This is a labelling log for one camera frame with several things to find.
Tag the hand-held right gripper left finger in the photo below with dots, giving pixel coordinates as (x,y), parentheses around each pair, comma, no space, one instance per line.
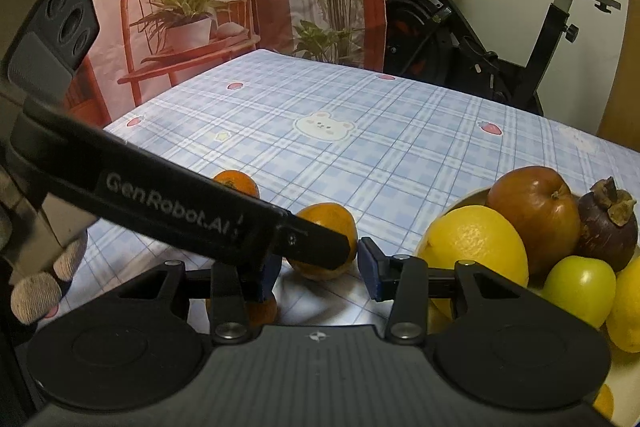
(270,282)

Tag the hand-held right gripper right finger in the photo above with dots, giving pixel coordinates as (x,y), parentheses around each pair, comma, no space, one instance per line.
(371,274)

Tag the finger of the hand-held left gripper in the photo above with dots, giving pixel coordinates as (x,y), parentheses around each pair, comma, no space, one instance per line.
(315,244)

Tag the yellow lemon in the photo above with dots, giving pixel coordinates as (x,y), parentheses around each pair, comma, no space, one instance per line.
(475,247)
(627,312)

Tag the red brown apple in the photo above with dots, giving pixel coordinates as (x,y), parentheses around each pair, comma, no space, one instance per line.
(535,212)

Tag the green round fruit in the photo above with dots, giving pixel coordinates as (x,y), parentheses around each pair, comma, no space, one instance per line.
(580,289)

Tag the dark purple mangosteen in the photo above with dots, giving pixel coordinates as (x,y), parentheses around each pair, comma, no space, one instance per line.
(607,237)

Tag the beige plate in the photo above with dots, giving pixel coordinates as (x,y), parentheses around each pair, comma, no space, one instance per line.
(622,367)

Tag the person's left hand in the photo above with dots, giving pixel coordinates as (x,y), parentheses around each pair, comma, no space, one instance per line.
(37,299)

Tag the blue plaid tablecloth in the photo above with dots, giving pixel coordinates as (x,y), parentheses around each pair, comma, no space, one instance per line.
(350,157)

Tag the black exercise bike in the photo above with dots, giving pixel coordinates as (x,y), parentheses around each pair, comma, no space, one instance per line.
(440,37)

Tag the wooden door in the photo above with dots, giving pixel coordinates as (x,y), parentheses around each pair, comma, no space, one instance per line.
(625,82)

